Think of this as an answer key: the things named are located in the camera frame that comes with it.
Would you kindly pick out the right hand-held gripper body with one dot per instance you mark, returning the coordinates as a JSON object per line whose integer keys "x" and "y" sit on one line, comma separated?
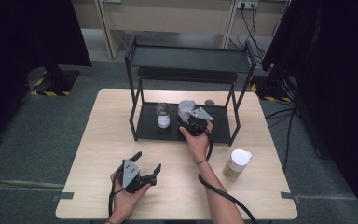
{"x": 199, "y": 116}

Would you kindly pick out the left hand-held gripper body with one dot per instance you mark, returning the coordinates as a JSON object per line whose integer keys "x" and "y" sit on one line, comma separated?
{"x": 130, "y": 175}

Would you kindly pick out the white-lid jar of white powder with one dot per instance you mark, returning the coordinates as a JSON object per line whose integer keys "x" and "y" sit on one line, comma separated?
{"x": 185, "y": 107}

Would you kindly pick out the glass shaker jar silver lid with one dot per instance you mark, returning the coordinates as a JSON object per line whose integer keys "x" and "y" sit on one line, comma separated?
{"x": 163, "y": 119}

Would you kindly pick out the white-lid jar of brown powder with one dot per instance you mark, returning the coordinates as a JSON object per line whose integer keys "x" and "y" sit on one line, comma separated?
{"x": 237, "y": 161}

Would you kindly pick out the black metal two-tier rack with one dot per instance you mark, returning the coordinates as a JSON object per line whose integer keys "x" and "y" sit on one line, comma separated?
{"x": 183, "y": 59}

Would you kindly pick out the person's left hand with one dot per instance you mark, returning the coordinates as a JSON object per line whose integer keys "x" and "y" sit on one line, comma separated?
{"x": 124, "y": 202}

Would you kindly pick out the person's right hand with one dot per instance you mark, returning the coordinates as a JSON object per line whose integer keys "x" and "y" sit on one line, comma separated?
{"x": 199, "y": 146}

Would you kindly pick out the grey tape strip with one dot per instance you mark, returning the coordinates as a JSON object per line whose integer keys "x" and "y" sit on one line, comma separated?
{"x": 63, "y": 195}
{"x": 289, "y": 196}

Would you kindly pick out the black stand base striped tape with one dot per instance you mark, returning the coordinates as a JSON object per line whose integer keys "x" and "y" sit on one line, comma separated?
{"x": 56, "y": 81}

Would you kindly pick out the white power strip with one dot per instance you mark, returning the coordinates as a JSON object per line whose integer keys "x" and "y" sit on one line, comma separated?
{"x": 247, "y": 4}

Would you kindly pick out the black curtain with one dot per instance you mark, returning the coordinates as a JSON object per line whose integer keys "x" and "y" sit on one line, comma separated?
{"x": 338, "y": 77}
{"x": 18, "y": 56}

